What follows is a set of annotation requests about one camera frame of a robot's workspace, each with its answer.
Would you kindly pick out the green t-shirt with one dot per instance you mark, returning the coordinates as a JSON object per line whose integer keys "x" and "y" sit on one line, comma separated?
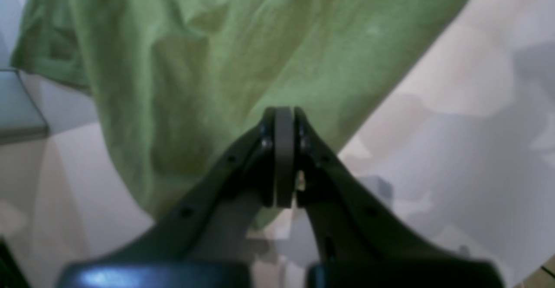
{"x": 175, "y": 82}

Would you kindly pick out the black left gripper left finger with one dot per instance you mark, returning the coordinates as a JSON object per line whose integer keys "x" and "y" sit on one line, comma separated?
{"x": 198, "y": 243}

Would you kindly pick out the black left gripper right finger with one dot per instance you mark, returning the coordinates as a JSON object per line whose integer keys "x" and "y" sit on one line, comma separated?
{"x": 361, "y": 243}

